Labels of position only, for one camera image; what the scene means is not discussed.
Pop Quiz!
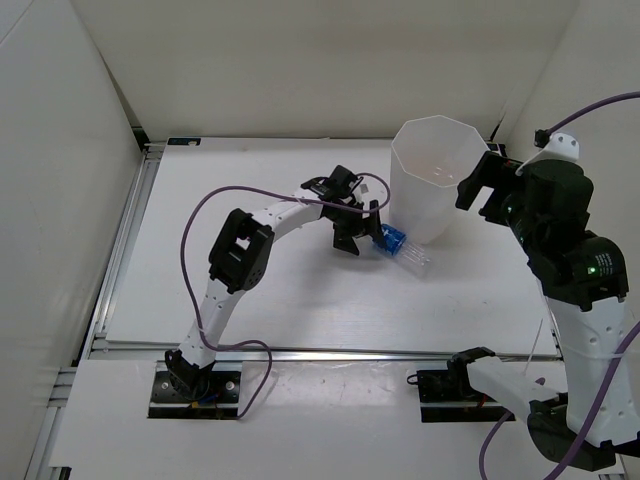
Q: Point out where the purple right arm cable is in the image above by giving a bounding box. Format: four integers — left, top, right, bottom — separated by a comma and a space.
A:
478, 91, 640, 480

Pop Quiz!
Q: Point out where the white octagonal bin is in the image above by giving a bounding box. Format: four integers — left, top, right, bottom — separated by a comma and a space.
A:
389, 115, 488, 245

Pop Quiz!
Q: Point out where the clear bottle blue label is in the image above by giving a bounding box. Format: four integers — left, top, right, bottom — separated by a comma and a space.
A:
373, 224, 430, 278

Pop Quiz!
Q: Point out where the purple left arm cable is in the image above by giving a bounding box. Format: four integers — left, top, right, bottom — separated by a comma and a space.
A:
180, 172, 391, 420

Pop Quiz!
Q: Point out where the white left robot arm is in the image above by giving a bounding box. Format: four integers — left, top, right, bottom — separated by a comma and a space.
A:
165, 165, 390, 401

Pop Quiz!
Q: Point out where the aluminium front table rail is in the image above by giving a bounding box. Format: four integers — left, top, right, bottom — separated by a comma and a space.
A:
89, 341, 561, 363

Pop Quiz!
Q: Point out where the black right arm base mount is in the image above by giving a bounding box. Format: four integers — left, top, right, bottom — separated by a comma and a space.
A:
406, 347, 515, 424

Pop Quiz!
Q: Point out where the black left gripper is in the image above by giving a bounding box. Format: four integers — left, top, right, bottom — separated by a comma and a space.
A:
325, 198, 385, 254

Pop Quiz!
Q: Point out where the blue corner label left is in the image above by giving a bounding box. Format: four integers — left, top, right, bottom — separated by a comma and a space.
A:
167, 137, 201, 147

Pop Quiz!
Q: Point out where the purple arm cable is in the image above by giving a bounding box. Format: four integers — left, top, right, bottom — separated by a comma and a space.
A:
478, 91, 640, 480
180, 172, 391, 420

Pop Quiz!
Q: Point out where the aluminium table rail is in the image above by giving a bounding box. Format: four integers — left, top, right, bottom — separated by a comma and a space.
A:
72, 143, 165, 366
89, 341, 561, 363

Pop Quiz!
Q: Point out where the aluminium left table rail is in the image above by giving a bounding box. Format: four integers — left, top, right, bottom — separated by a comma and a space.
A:
72, 143, 165, 366

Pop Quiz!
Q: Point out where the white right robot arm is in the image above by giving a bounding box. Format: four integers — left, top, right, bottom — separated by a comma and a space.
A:
447, 152, 639, 478

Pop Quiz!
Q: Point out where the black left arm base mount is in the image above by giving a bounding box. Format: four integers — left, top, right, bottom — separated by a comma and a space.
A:
147, 362, 242, 420

